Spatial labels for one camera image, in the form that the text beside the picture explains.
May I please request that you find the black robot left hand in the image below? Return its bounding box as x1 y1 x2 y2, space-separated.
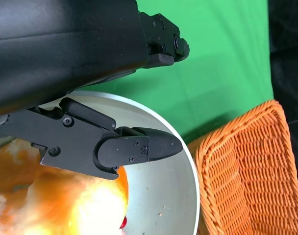
0 0 190 181

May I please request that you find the round orange bread bun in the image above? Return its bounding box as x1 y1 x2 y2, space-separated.
0 141 129 235

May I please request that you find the orange wicker basket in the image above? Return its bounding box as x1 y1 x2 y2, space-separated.
188 99 298 235

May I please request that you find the grey ceramic bowl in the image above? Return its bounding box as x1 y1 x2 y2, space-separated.
0 90 200 235

